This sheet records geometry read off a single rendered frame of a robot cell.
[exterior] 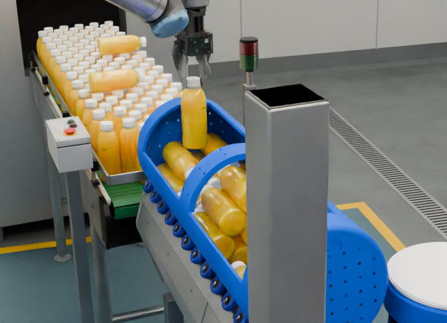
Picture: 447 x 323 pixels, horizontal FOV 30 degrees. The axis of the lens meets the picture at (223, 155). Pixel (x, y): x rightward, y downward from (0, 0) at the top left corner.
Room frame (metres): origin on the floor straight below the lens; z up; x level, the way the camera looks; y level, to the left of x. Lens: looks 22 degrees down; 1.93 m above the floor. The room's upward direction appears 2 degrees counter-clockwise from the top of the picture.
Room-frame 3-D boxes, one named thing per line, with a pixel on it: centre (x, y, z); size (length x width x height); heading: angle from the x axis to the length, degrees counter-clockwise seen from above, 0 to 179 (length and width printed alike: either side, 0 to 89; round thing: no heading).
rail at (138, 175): (2.31, 0.14, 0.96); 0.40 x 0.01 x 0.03; 109
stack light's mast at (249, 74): (2.71, -0.10, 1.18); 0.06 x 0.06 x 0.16
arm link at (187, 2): (2.07, 0.06, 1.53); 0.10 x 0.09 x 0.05; 109
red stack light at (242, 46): (2.71, -0.10, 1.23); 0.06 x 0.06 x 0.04
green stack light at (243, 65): (2.71, -0.10, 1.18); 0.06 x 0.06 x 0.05
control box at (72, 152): (2.33, 0.46, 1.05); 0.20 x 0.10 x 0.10; 19
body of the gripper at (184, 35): (2.06, 0.06, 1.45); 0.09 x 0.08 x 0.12; 19
